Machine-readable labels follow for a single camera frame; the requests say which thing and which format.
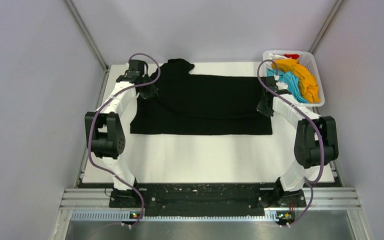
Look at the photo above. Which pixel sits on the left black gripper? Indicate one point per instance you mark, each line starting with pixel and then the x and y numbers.
pixel 151 92

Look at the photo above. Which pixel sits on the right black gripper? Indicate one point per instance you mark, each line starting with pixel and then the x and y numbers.
pixel 261 109

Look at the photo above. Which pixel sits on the black t-shirt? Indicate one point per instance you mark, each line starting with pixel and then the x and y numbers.
pixel 200 104

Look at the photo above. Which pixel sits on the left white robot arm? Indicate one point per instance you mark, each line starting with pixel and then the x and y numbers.
pixel 106 140

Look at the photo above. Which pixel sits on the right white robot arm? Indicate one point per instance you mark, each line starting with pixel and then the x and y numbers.
pixel 315 144

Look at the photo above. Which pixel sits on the blue t-shirt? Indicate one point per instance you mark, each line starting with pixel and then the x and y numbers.
pixel 292 82

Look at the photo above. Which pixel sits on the white t-shirt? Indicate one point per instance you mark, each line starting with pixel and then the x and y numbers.
pixel 271 56

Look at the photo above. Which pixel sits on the yellow t-shirt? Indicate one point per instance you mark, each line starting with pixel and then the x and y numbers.
pixel 307 85

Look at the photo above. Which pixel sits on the red t-shirt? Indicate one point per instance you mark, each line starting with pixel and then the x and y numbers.
pixel 292 56

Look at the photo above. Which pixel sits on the white plastic laundry basket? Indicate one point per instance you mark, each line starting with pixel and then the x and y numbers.
pixel 307 60

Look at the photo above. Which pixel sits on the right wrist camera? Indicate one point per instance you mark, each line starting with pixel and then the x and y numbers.
pixel 280 85

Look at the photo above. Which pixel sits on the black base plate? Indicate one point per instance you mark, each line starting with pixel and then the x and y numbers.
pixel 207 199

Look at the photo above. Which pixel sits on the aluminium frame rail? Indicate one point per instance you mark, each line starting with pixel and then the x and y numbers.
pixel 331 213

